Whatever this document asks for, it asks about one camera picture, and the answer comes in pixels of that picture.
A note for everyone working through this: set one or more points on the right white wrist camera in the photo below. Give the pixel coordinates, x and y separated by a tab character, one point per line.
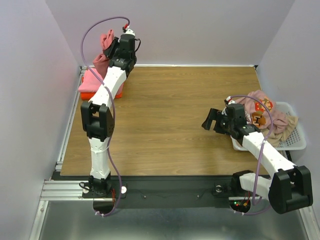
229	100

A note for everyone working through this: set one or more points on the white plastic laundry basket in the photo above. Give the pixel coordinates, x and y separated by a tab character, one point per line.
296	140

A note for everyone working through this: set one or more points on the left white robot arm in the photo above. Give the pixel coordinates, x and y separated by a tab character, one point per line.
98	114

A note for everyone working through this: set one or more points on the mauve pixel print t shirt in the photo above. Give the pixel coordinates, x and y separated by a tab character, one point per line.
261	115

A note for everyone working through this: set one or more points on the folded pink t shirt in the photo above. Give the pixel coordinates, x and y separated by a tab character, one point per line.
114	78

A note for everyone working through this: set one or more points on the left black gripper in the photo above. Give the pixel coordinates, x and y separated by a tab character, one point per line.
109	52

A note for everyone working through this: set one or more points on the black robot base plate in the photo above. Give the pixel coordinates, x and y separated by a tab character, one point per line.
160	192

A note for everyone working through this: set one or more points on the dusty rose t shirt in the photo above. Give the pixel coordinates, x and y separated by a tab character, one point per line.
101	62

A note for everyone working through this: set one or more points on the beige t shirt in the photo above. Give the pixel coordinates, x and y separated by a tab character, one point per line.
281	134

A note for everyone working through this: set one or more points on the folded orange t shirt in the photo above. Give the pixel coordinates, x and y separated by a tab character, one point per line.
87	96

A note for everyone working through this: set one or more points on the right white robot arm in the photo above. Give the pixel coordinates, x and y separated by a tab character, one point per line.
288	188

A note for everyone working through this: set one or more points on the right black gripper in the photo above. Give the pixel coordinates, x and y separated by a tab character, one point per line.
217	120

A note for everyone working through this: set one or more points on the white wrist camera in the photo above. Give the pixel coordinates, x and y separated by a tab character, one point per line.
127	30
229	100

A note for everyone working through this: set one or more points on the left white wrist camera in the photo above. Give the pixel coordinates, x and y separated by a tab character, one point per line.
127	30

